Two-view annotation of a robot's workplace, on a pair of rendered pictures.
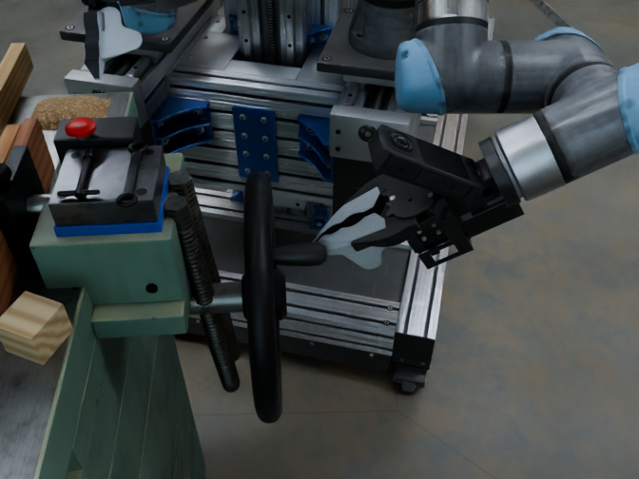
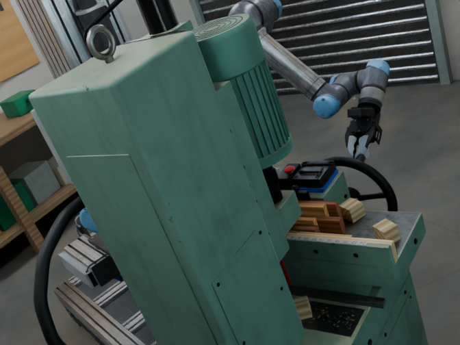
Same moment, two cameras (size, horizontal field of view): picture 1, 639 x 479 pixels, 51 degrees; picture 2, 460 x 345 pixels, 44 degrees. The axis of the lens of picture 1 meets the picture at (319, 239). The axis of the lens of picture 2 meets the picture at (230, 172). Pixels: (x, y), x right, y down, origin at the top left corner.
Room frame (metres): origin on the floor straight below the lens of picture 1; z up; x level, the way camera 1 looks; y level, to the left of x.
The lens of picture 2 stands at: (-0.33, 1.28, 1.70)
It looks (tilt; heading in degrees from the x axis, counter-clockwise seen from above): 25 degrees down; 317
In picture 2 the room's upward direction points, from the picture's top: 21 degrees counter-clockwise
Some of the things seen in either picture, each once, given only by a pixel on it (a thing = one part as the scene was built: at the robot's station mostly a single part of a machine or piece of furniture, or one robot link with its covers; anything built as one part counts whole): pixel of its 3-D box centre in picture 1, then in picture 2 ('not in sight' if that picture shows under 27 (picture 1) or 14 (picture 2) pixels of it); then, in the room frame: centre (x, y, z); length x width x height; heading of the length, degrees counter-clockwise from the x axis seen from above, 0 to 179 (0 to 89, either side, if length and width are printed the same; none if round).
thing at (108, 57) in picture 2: not in sight; (102, 44); (0.47, 0.69, 1.55); 0.06 x 0.02 x 0.07; 94
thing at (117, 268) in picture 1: (120, 227); (314, 197); (0.52, 0.21, 0.91); 0.15 x 0.14 x 0.09; 4
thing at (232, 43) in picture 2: not in sight; (235, 95); (0.49, 0.40, 1.32); 0.18 x 0.18 x 0.31
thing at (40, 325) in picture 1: (34, 327); (352, 209); (0.38, 0.26, 0.92); 0.04 x 0.04 x 0.04; 68
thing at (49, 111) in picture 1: (67, 107); not in sight; (0.76, 0.33, 0.91); 0.10 x 0.07 x 0.02; 94
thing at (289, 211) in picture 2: not in sight; (274, 220); (0.49, 0.42, 0.99); 0.14 x 0.07 x 0.09; 94
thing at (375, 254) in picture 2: not in sight; (274, 246); (0.50, 0.44, 0.93); 0.60 x 0.02 x 0.06; 4
